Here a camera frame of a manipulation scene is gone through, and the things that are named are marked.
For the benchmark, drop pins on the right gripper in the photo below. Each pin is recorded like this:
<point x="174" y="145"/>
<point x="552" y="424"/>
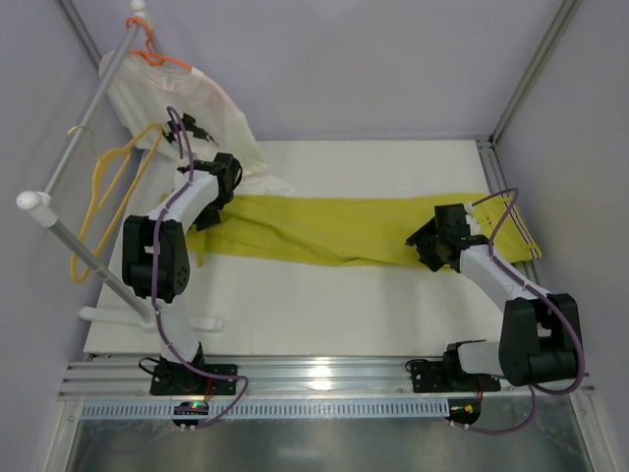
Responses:
<point x="425" y="247"/>

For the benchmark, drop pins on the yellow-green trousers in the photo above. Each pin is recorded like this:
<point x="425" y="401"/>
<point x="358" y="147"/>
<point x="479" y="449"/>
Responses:
<point x="349" y="232"/>

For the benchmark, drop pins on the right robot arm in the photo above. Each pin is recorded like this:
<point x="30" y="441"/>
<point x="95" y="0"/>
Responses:
<point x="540" y="343"/>

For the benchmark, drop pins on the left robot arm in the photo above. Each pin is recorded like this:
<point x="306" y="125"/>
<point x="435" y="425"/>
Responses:
<point x="156" y="265"/>

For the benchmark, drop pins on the orange plastic hanger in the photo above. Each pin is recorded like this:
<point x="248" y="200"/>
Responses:
<point x="149" y="54"/>

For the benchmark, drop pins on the yellow velvet hanger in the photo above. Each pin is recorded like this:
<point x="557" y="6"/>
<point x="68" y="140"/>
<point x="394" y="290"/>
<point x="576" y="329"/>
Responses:
<point x="107" y="175"/>

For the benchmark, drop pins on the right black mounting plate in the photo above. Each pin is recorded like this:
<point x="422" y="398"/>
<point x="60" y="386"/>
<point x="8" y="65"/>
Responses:
<point x="429" y="376"/>

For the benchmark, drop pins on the black mounting plate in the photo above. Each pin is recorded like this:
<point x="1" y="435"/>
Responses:
<point x="168" y="379"/>
<point x="429" y="376"/>

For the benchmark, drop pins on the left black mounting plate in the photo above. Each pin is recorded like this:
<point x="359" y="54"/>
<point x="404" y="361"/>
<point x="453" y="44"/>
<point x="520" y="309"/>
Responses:
<point x="168" y="379"/>

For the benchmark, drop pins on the white printed t-shirt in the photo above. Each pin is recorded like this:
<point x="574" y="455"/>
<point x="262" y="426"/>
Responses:
<point x="140" y="94"/>

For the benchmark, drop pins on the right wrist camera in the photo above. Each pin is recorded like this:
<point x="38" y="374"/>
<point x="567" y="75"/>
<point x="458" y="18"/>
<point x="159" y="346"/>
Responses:
<point x="474" y="219"/>

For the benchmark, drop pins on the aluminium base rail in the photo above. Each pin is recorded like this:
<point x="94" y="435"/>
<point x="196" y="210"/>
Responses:
<point x="270" y="376"/>

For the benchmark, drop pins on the slotted cable duct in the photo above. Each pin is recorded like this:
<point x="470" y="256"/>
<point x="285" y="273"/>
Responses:
<point x="267" y="409"/>

